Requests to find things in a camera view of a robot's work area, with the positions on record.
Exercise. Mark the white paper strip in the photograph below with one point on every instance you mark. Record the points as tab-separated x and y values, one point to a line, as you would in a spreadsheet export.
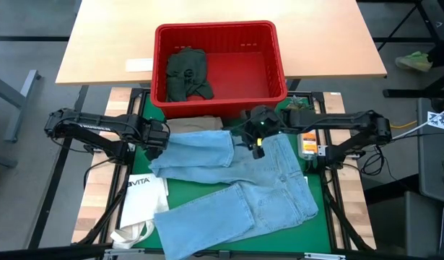
138	65

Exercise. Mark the white printed paper tag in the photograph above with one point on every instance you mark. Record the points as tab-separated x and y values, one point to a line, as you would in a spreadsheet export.
440	121

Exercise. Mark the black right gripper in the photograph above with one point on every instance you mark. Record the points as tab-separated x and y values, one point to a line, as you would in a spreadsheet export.
261	122

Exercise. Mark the small potted artificial plant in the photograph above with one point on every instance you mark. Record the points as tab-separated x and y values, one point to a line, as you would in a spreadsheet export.
297	104

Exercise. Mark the white cloth tote bag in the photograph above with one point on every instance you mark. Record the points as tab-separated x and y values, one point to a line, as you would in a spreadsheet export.
142	202

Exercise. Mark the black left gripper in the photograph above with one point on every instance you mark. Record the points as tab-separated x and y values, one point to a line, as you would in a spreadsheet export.
156	135

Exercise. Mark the black front frame bar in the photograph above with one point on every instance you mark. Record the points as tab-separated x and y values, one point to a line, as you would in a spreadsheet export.
44	252

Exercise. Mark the black aluminium frame rail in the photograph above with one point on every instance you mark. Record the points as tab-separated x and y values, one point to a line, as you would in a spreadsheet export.
136	108
346	227
140	90

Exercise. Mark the green table mat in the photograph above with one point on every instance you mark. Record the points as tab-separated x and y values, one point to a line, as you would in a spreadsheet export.
192	191

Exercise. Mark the light wooden table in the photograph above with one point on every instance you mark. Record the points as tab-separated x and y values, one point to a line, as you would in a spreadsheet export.
109	36

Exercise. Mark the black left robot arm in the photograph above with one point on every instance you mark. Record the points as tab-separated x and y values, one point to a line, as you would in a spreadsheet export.
84	124

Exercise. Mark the clear box with orange label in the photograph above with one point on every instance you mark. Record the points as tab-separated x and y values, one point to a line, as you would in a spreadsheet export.
309	144

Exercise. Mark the tan garment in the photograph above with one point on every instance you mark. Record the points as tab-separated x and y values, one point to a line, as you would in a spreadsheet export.
194	124

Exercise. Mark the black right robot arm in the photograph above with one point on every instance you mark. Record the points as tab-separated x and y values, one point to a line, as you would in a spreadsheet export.
333	121

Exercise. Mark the dark green garment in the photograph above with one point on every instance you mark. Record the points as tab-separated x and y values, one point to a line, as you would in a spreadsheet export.
187	72

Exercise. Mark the grey cabinet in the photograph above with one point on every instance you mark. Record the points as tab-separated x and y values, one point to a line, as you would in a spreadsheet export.
436	169

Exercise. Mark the grey metal desk leg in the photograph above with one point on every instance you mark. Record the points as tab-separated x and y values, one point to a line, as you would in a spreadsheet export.
21	97

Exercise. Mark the red plastic laundry bin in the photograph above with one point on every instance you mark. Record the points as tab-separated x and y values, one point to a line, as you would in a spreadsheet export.
243	72

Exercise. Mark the silver metal bracket plate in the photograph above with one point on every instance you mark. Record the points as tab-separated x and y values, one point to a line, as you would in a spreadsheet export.
322	150

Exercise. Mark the person's leg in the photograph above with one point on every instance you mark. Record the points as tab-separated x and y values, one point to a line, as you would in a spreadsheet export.
442	54

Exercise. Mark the light blue denim garment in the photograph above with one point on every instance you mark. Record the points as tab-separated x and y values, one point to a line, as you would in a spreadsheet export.
272	187

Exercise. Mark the yellow power plug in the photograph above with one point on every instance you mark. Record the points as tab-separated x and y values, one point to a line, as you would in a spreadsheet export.
404	125

